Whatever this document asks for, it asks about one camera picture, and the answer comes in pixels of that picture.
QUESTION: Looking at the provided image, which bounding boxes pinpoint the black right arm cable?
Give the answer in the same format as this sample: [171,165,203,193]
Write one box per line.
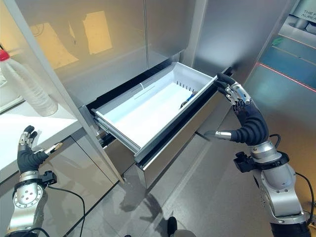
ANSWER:
[295,171,316,213]

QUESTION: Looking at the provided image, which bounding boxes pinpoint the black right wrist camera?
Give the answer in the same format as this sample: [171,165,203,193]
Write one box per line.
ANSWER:
[234,152,255,173]

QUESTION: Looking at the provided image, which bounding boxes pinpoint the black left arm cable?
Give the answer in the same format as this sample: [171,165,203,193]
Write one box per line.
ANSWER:
[46,185,87,215]

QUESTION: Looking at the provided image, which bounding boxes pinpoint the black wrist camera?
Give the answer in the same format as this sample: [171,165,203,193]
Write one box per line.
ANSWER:
[234,152,255,173]
[39,170,57,186]

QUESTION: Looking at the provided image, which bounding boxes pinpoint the silver refrigerator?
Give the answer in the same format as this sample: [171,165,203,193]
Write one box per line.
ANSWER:
[4,0,294,190]

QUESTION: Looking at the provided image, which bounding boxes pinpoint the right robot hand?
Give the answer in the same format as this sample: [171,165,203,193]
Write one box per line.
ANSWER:
[203,73,270,146]

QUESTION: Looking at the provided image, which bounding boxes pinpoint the silver refrigerator drawer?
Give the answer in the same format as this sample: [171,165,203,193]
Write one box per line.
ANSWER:
[80,61,235,190]

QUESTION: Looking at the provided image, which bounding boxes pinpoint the dark robot foot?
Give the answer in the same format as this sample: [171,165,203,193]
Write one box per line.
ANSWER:
[165,216,179,234]

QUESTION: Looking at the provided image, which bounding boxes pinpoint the white plastic bottle red cap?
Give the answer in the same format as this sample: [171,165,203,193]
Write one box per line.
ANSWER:
[0,48,59,117]

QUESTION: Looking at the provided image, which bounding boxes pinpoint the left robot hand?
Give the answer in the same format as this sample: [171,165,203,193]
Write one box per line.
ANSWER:
[16,125,63,175]

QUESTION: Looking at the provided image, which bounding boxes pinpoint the beige counter cabinet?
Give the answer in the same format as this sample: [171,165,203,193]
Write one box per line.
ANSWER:
[0,117,119,196]

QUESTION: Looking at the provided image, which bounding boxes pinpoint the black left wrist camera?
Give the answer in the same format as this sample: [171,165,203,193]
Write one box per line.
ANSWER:
[39,170,57,186]

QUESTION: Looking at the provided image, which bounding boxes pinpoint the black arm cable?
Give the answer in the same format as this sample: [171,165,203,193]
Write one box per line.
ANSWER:
[295,171,316,213]
[46,185,87,215]

